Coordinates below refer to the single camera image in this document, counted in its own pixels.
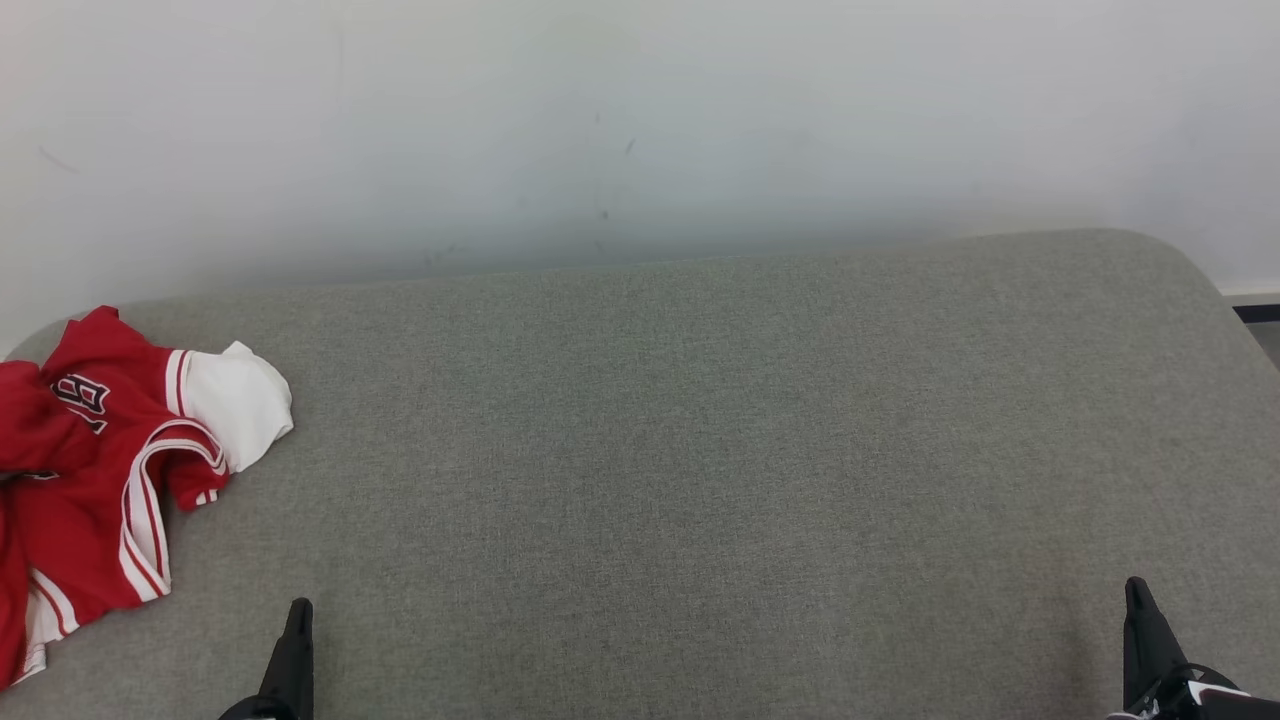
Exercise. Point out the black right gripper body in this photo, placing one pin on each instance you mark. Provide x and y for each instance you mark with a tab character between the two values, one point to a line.
1215	705

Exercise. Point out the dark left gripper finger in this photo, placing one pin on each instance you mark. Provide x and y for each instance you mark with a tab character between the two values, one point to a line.
295	660

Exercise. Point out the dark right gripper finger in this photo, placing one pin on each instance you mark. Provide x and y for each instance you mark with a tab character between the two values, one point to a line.
1145	645

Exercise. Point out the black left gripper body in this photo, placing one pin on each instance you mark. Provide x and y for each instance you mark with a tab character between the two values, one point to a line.
262	710

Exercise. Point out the red white basketball jersey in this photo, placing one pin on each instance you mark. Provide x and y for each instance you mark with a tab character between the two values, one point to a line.
90	520

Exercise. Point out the white black wall baseboard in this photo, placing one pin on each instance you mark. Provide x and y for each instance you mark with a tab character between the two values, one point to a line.
1255	300

